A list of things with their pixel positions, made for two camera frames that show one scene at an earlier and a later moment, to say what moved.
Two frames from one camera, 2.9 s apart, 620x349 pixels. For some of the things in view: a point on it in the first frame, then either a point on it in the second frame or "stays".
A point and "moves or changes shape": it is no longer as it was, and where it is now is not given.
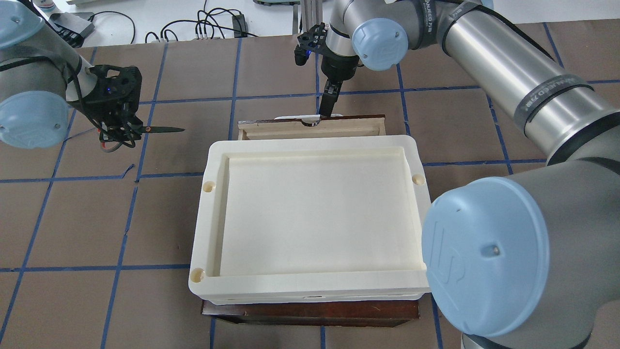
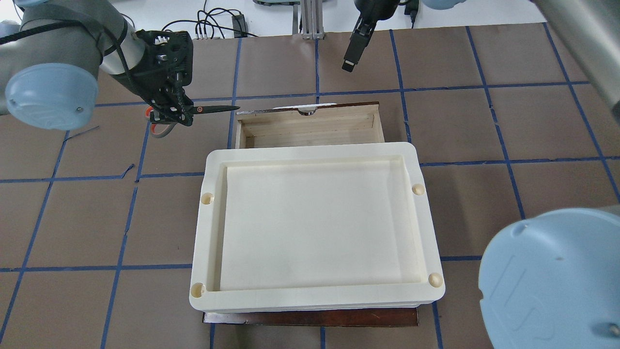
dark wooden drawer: [361, 127] moves or changes shape
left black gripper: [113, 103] -> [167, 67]
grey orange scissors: [144, 129] -> [196, 110]
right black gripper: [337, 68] -> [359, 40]
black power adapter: [240, 25] stays
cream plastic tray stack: [309, 219] stays
